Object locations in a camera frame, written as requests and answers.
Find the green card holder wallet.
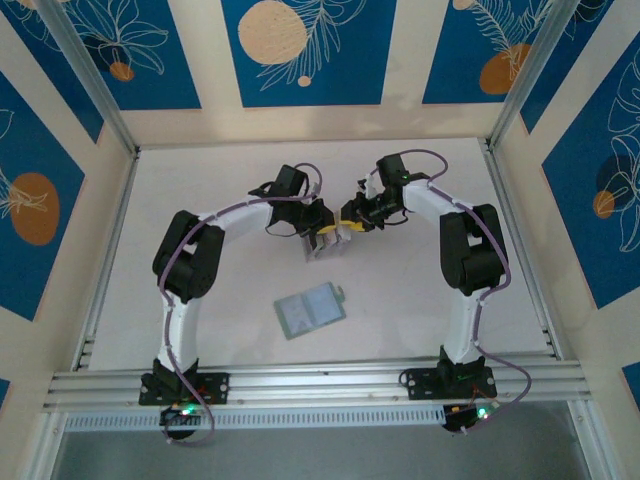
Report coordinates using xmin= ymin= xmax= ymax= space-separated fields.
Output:
xmin=273 ymin=281 xmax=348 ymax=342

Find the black controller board with LED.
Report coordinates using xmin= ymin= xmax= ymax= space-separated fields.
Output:
xmin=159 ymin=402 xmax=205 ymax=432
xmin=442 ymin=402 xmax=502 ymax=435

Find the aluminium side rail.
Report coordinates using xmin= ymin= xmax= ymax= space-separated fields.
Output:
xmin=71 ymin=149 xmax=140 ymax=372
xmin=478 ymin=139 xmax=565 ymax=361

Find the long aluminium frame rail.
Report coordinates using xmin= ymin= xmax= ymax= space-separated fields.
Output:
xmin=42 ymin=355 xmax=595 ymax=415

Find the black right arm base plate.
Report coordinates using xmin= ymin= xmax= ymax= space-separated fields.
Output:
xmin=401 ymin=366 xmax=500 ymax=402

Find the white slotted cable duct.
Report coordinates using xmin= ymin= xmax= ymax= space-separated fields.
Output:
xmin=62 ymin=403 xmax=449 ymax=434

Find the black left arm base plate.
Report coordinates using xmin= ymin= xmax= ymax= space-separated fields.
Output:
xmin=138 ymin=371 xmax=232 ymax=407

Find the aluminium frame post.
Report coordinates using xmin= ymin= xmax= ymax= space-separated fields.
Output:
xmin=485 ymin=0 xmax=590 ymax=151
xmin=33 ymin=0 xmax=142 ymax=157

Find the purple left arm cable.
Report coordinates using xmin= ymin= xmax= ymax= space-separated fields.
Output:
xmin=158 ymin=162 xmax=322 ymax=447

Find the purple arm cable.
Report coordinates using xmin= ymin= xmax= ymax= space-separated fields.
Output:
xmin=158 ymin=162 xmax=322 ymax=447
xmin=397 ymin=149 xmax=534 ymax=434

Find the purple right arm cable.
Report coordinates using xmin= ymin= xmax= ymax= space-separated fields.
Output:
xmin=397 ymin=149 xmax=534 ymax=434

